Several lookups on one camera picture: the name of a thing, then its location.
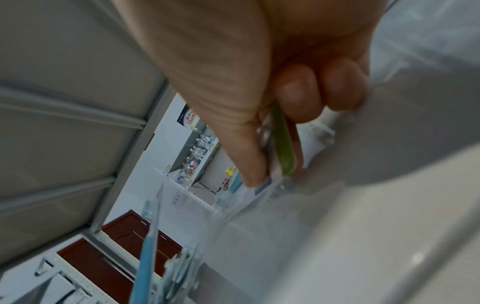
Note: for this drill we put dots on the row of colourful bottles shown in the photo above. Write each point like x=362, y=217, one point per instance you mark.
x=227, y=171

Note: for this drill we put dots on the cluster of water and soda bottles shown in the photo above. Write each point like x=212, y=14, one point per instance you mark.
x=197, y=151

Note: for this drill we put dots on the red-brown wooden door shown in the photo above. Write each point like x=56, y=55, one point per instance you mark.
x=93, y=267

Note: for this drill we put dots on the person's right hand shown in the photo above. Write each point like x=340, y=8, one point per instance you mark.
x=225, y=59

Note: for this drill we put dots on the blue toothbrush packet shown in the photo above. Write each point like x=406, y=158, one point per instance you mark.
x=146, y=261
x=285, y=148

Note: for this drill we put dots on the white stationery rack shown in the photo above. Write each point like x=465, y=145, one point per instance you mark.
x=84, y=289

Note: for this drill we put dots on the blue and white water carton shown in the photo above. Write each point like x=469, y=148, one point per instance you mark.
x=189, y=118

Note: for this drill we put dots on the white drinks shelving unit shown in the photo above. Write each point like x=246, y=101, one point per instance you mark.
x=189, y=142

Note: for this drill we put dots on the white metal shelf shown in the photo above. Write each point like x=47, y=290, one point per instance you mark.
x=56, y=133

